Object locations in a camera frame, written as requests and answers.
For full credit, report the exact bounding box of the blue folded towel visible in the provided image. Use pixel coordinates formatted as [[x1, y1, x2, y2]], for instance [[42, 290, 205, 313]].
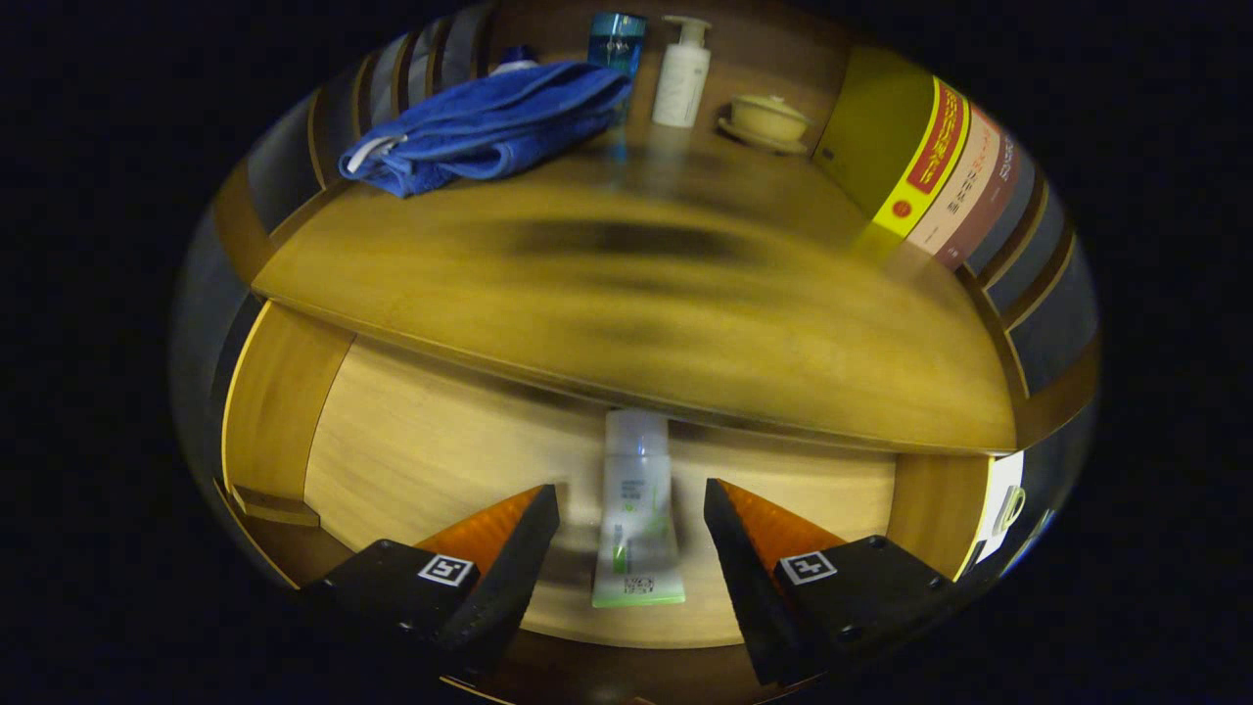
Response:
[[339, 61, 633, 199]]

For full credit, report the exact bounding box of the blue glass bottle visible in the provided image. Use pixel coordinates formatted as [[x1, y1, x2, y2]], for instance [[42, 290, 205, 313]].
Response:
[[587, 12, 647, 79]]

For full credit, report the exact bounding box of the orange and cream book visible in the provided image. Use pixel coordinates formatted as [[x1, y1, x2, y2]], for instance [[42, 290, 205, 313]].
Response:
[[905, 98, 1004, 258]]

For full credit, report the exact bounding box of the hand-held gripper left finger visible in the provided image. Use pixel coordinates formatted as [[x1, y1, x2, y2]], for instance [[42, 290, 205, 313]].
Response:
[[299, 483, 561, 682]]

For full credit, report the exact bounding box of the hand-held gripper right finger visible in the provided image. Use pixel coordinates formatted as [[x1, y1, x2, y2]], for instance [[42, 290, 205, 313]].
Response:
[[703, 478, 965, 686]]

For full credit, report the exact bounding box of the brown book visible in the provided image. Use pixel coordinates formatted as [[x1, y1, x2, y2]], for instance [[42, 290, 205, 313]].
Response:
[[935, 132, 1024, 272]]

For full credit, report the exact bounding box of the wooden drawer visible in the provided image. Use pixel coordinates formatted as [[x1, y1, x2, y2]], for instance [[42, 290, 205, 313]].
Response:
[[213, 300, 995, 705]]

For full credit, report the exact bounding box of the white and green tube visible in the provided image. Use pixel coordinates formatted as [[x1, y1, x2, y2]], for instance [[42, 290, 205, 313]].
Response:
[[591, 408, 686, 608]]

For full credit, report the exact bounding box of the beige lidded teacup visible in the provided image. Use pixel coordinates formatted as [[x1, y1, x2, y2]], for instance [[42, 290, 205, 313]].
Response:
[[718, 94, 812, 156]]

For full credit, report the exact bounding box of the white pump bottle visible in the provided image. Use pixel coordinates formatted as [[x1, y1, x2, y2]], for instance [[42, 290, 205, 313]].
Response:
[[651, 15, 713, 128]]

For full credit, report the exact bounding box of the yellow book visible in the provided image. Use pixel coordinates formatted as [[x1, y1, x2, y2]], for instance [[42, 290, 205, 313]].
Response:
[[812, 44, 970, 238]]

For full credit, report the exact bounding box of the wooden countertop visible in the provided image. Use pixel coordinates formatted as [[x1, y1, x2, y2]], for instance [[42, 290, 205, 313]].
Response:
[[253, 137, 1019, 453]]

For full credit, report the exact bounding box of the white side cabinet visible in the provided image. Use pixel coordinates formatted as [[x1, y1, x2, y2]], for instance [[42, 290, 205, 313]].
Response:
[[974, 450, 1029, 566]]

